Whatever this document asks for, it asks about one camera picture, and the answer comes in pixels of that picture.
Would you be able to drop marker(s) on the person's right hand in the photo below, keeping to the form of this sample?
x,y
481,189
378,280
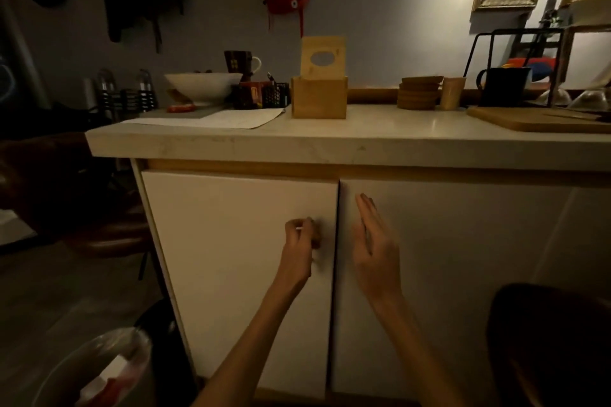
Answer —
x,y
377,263

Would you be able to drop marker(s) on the person's left hand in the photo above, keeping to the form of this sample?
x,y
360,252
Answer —
x,y
297,259

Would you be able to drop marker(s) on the person's right fingers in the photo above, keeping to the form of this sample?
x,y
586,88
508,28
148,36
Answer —
x,y
368,216

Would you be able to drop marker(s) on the person's left fingers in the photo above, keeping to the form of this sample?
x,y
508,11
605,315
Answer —
x,y
303,230

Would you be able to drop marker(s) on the white cabinet door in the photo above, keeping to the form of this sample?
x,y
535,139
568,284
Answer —
x,y
224,254
468,249

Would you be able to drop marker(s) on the person's left forearm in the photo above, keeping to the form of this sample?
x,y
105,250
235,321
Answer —
x,y
255,354

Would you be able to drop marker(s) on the person's right forearm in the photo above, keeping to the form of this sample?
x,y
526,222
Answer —
x,y
415,354

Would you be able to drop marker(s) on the wooden tissue box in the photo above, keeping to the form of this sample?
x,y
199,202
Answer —
x,y
319,99

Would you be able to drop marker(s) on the stack of wooden coasters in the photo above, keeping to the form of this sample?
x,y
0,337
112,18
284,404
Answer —
x,y
419,95

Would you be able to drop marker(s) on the white paper sheet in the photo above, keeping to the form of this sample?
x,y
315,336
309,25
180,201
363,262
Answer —
x,y
224,119

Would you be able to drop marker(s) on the black mesh pen holder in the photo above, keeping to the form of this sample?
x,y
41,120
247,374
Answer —
x,y
277,95

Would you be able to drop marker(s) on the red and orange box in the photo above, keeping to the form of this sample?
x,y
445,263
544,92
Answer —
x,y
250,95

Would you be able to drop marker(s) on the small wooden cup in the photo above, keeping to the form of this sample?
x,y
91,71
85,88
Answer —
x,y
452,94

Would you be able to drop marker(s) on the small red object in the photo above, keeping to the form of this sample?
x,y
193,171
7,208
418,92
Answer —
x,y
181,108

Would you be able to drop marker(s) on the white ceramic bowl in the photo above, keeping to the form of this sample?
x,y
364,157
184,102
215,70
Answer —
x,y
203,84

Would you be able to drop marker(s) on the black trash bin with liner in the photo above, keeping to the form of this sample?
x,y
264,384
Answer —
x,y
167,354

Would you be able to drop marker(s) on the black mug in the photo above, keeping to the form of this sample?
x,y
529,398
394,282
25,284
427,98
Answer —
x,y
503,87

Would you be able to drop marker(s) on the wooden cutting board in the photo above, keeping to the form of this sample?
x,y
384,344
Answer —
x,y
530,119

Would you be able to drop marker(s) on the glass shaker bottle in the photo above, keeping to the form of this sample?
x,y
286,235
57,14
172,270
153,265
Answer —
x,y
145,89
106,89

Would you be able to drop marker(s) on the clear glass bowl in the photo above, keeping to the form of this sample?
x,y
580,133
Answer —
x,y
589,100
556,97

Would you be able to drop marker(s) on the red blue yellow dish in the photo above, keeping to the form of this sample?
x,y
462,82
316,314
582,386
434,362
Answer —
x,y
539,69

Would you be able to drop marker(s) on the dark chair back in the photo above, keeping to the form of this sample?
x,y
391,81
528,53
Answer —
x,y
553,349

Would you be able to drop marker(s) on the brown leather chair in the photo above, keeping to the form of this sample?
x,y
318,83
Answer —
x,y
57,182

